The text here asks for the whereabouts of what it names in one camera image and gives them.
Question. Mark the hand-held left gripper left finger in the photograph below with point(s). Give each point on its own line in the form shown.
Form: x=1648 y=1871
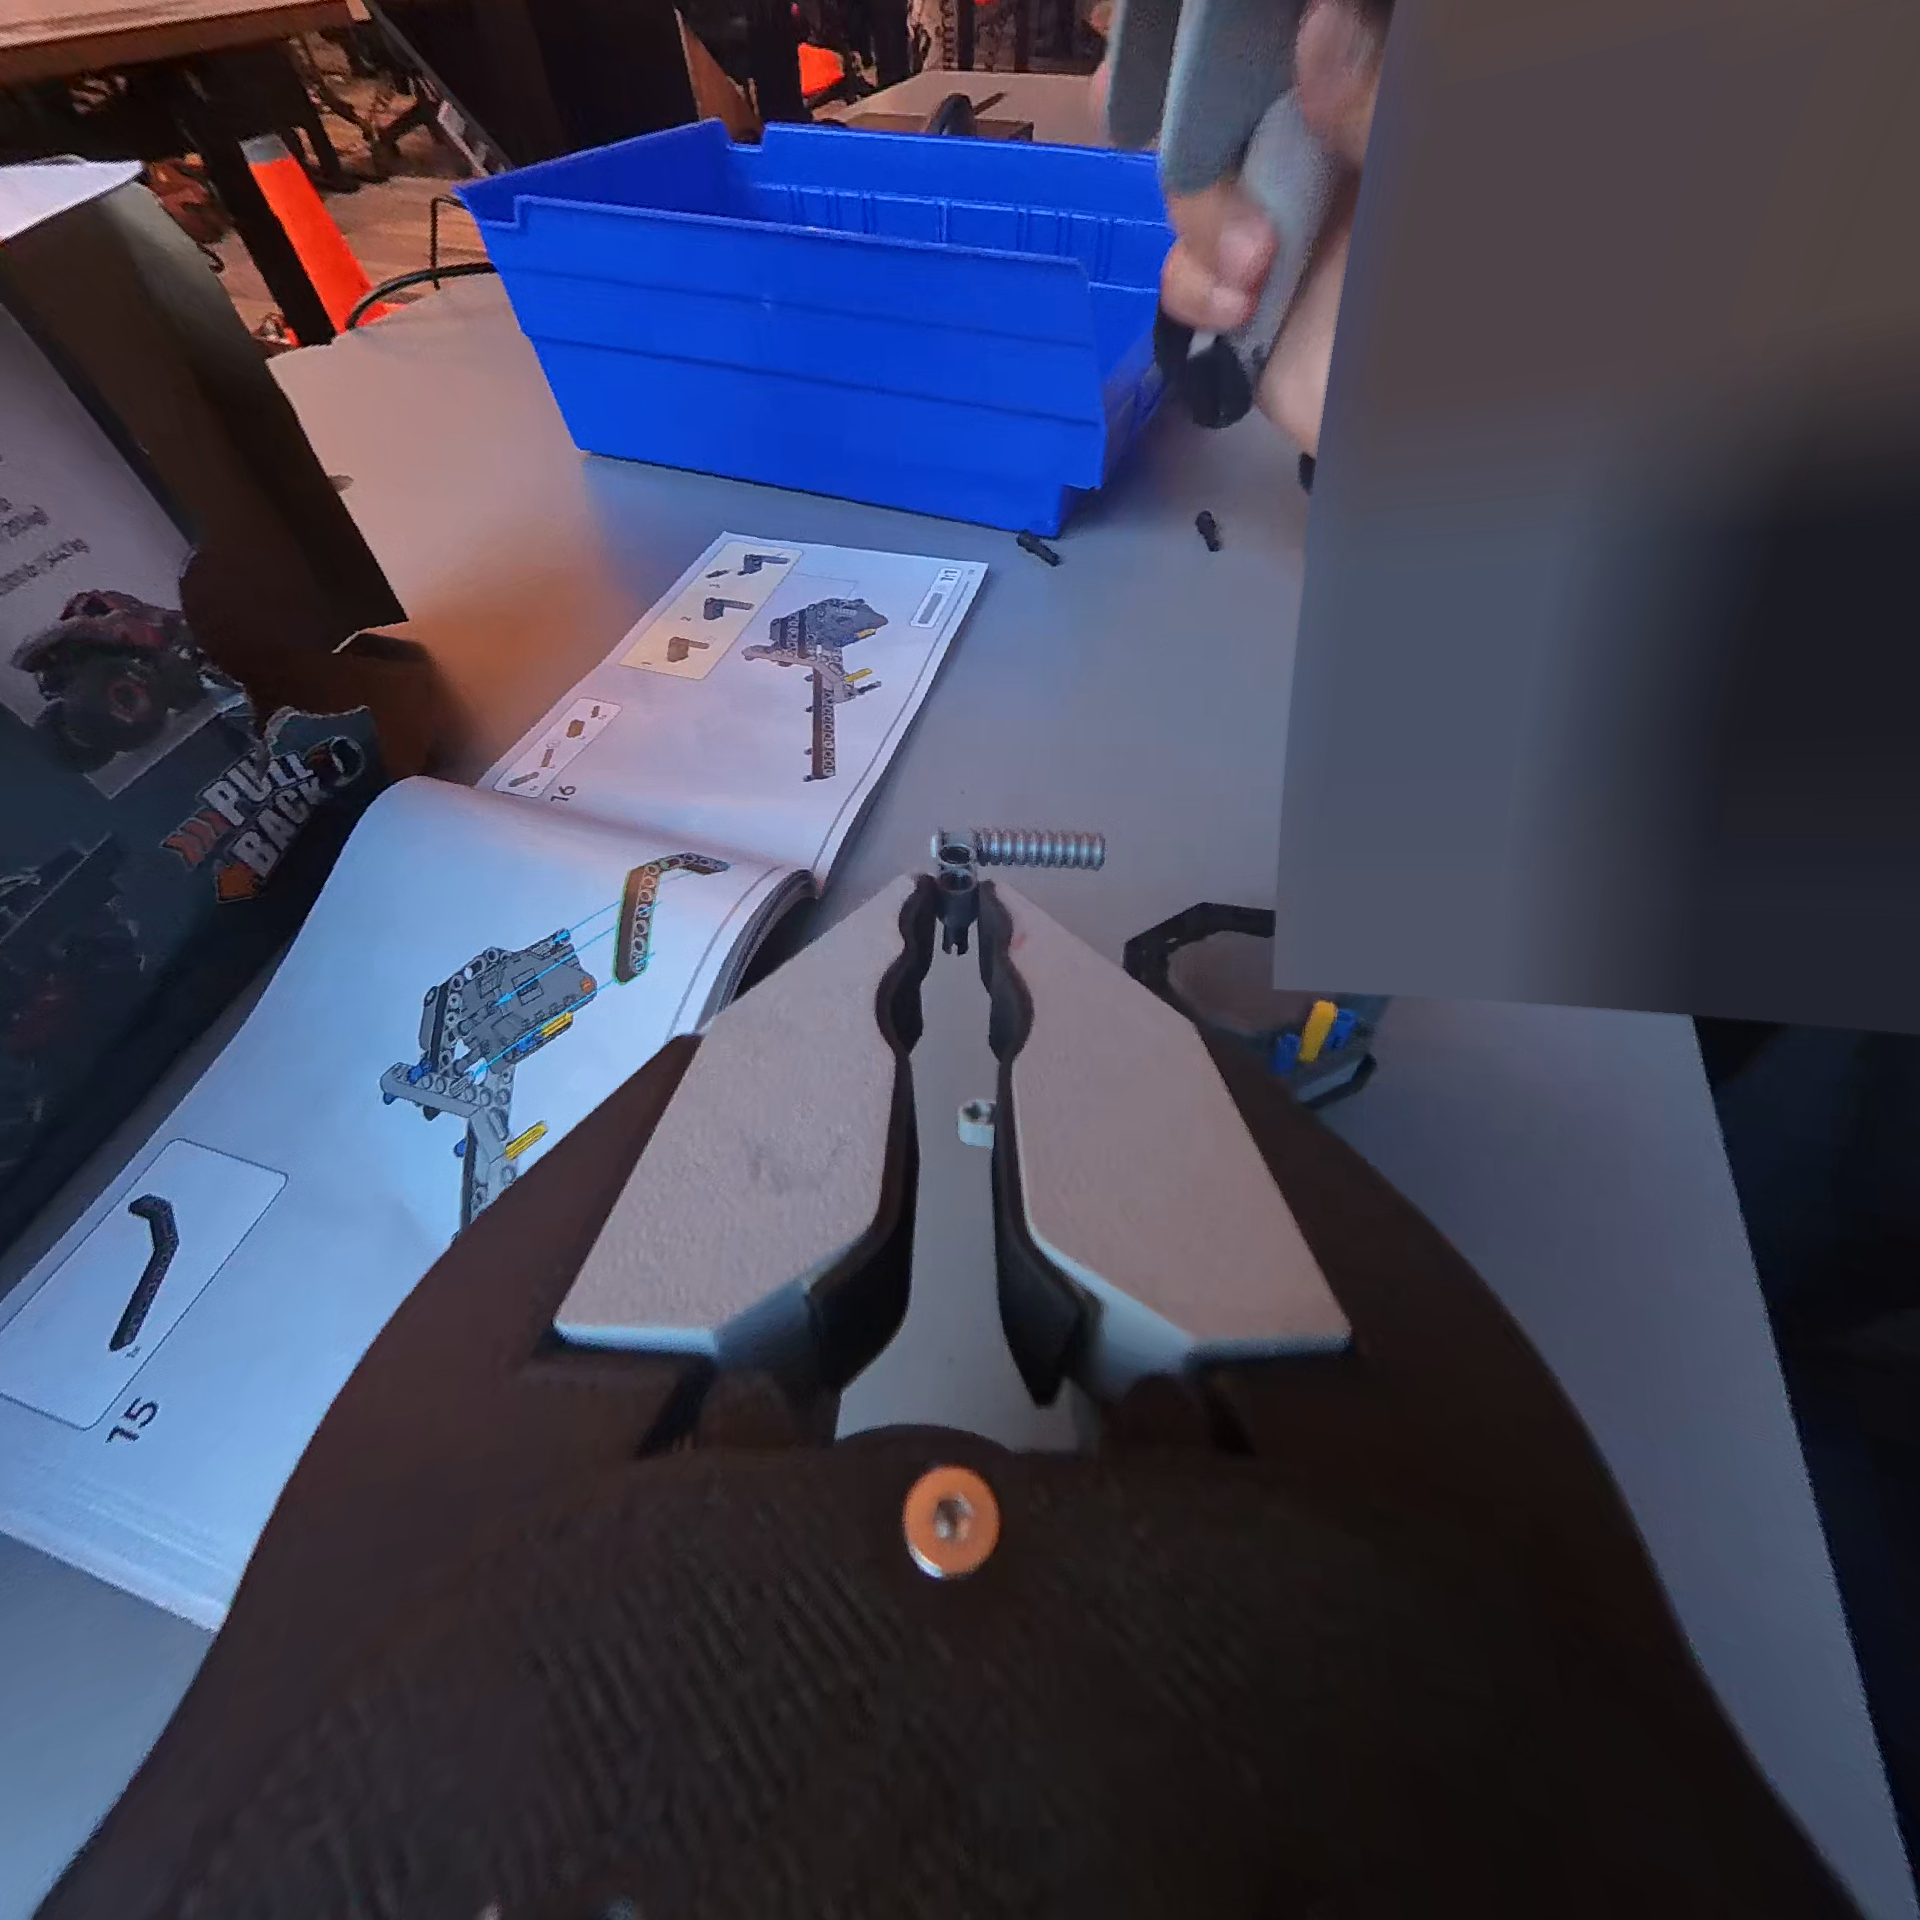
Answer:
x=750 y=1142

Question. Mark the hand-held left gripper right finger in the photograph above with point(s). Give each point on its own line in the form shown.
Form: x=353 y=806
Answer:
x=1155 y=1169

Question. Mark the grey lego frame assembly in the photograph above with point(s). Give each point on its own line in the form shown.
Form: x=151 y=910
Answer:
x=1303 y=1068

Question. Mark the dark grey lego connector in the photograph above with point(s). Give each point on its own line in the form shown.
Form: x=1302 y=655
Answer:
x=959 y=910

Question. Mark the small grey lego bush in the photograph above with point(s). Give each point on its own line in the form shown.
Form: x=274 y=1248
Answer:
x=979 y=1123

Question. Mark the lego instruction booklet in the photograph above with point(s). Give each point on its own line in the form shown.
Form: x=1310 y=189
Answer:
x=783 y=707

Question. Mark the person's right hand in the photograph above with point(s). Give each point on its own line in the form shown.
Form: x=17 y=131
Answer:
x=1211 y=287

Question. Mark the grey metal spring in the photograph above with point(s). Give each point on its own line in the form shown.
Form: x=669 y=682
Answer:
x=1051 y=849

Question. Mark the grey box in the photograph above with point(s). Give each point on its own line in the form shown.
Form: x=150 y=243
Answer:
x=899 y=102

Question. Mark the blue plastic bin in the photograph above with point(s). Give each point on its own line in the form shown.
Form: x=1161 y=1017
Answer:
x=826 y=378

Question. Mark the printed toy truck box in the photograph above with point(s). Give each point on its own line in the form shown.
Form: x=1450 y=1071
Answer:
x=90 y=494

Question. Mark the orange traffic cone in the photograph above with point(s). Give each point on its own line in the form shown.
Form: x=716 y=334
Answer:
x=310 y=227

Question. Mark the wooden table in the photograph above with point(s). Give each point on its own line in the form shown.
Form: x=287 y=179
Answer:
x=120 y=37

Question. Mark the white paper sheet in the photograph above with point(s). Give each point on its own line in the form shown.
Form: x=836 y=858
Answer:
x=45 y=194

